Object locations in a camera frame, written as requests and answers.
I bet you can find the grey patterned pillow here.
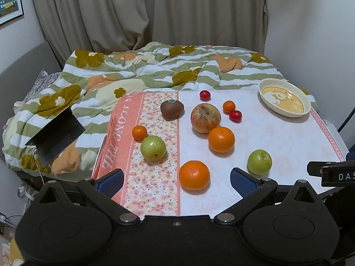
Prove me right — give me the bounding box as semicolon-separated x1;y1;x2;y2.
24;69;62;104

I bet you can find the black cable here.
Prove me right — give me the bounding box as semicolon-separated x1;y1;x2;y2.
337;110;355;132

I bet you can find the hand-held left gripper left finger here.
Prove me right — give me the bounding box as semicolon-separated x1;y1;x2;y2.
34;168;141;227

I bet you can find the cream plate with cartoon print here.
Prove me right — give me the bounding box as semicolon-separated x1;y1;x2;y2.
258;78;312;118

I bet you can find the dark grey laptop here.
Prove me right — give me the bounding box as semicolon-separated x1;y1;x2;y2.
25;106;86;169

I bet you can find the grey padded headboard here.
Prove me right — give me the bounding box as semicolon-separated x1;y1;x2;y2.
0;41;63;161

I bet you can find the brown kiwi with green sticker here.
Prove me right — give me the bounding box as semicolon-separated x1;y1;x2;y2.
160;99;185;121

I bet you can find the white charging cable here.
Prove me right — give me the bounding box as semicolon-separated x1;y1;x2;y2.
32;146;46;186

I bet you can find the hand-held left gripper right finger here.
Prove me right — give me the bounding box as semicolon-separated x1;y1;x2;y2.
214;167;323;227

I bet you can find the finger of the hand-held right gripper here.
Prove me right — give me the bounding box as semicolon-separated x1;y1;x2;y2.
307;159;355;195

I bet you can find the beige curtain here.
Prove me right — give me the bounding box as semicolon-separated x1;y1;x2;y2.
29;0;268;65

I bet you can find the pink floral tablecloth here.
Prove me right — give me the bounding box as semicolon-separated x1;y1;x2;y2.
91;89;346;217

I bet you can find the small white fan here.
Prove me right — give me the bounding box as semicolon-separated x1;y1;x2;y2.
18;183;38;200

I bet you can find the framed wall picture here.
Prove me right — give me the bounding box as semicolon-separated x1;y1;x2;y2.
0;0;25;27

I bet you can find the green striped flower blanket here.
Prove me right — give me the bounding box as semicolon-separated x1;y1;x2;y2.
2;41;318;176

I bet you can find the blemished red apple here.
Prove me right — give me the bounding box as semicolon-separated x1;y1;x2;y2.
190;103;222;134

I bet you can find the large orange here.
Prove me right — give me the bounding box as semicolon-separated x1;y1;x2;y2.
179;160;211;191
208;127;236;153

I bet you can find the green apple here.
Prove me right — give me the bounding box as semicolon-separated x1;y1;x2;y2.
140;135;167;161
247;149;273;176

